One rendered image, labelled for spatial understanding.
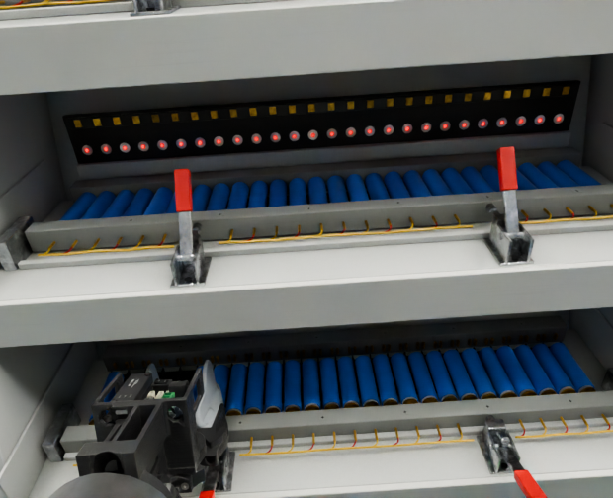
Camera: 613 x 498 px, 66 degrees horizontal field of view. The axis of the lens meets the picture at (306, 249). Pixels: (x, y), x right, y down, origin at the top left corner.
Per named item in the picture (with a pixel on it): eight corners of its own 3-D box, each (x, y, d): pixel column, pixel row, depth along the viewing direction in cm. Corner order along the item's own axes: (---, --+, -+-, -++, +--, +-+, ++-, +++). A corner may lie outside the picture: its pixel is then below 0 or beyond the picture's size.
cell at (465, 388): (458, 360, 55) (477, 405, 49) (442, 361, 55) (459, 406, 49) (459, 348, 54) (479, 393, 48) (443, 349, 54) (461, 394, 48)
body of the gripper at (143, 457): (207, 364, 40) (166, 454, 28) (218, 453, 42) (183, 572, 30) (118, 369, 40) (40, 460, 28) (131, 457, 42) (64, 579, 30)
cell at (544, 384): (527, 355, 55) (554, 399, 49) (512, 356, 55) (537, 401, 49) (531, 344, 54) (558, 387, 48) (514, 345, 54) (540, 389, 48)
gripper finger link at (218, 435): (237, 402, 45) (209, 462, 36) (239, 417, 45) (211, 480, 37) (191, 402, 46) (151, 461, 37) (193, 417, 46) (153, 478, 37)
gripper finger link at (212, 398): (232, 340, 49) (204, 383, 40) (238, 391, 50) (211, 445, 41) (204, 340, 49) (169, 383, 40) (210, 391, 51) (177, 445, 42)
